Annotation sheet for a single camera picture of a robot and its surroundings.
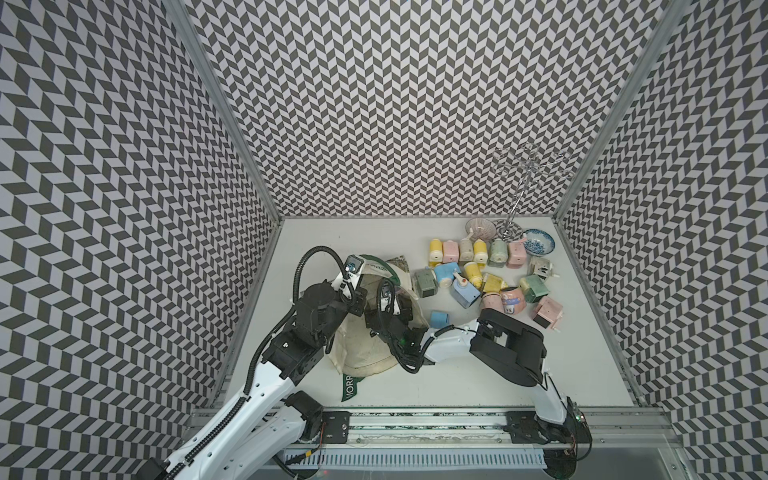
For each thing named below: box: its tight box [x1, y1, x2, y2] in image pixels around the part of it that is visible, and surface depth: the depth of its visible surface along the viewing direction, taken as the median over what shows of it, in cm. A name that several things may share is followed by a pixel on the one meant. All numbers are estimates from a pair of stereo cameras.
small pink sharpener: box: [533, 296, 563, 329], surface depth 90 cm
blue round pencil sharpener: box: [434, 262, 461, 288], surface depth 98 cm
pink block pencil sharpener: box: [506, 241, 527, 269], surface depth 101 cm
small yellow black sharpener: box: [483, 273, 508, 293], surface depth 96 cm
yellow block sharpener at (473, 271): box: [463, 261, 484, 289], surface depth 96 cm
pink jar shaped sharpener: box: [481, 293, 505, 313], surface depth 89 cm
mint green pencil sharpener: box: [487, 239, 508, 268], surface depth 101 cm
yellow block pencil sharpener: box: [428, 238, 443, 268], surface depth 102 cm
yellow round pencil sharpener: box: [473, 239, 488, 269], surface depth 101 cm
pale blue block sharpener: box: [450, 279, 481, 309], surface depth 93 cm
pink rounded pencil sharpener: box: [442, 240, 459, 263], surface depth 101 cm
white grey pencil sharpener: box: [528, 257, 553, 280], surface depth 101 cm
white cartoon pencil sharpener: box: [459, 238, 474, 262], surface depth 101 cm
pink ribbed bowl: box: [465, 217, 497, 242], surface depth 114 cm
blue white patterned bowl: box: [524, 229, 556, 256], surface depth 110 cm
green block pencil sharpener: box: [526, 274, 550, 303], surface depth 95 cm
